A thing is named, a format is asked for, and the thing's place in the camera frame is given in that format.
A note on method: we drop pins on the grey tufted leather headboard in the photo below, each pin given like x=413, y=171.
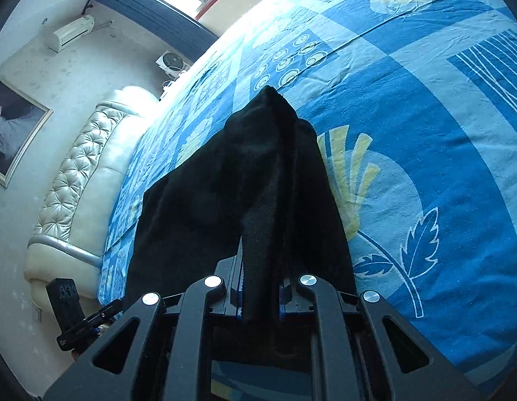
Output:
x=74, y=196

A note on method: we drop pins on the framed wall picture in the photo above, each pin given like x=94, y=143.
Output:
x=16, y=129

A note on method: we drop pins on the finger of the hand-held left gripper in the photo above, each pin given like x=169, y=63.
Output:
x=104, y=312

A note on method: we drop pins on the white fan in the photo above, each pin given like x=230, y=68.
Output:
x=173, y=63

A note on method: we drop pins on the blue patterned bed sheet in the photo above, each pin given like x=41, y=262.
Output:
x=409, y=112

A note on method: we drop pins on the blue curtain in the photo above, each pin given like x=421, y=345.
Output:
x=154, y=12

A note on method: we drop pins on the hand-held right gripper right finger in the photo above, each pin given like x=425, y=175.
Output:
x=325, y=326

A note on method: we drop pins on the black studded pants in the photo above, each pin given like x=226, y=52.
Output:
x=241, y=175

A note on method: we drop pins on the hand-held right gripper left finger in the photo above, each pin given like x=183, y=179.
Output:
x=187, y=321

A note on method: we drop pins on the white air conditioner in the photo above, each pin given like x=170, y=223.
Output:
x=70, y=33

